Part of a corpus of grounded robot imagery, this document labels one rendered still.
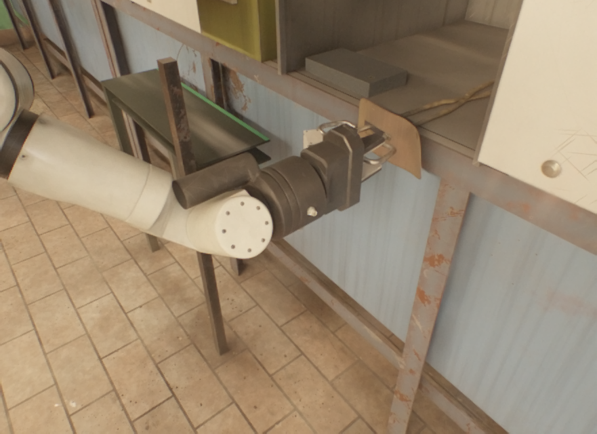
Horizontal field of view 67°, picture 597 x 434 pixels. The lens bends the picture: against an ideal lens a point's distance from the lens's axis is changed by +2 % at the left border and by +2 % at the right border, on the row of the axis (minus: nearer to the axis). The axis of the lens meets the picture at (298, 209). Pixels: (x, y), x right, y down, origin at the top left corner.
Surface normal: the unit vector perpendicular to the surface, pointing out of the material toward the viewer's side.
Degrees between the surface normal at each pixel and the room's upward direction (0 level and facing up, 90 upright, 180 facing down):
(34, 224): 0
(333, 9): 90
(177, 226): 58
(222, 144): 0
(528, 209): 90
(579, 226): 90
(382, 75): 0
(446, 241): 90
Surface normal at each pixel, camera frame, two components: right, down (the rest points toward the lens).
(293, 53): 0.62, 0.47
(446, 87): -0.01, -0.79
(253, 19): -0.79, 0.38
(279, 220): -0.11, 0.51
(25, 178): 0.13, 0.66
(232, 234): 0.52, -0.03
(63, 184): 0.36, 0.61
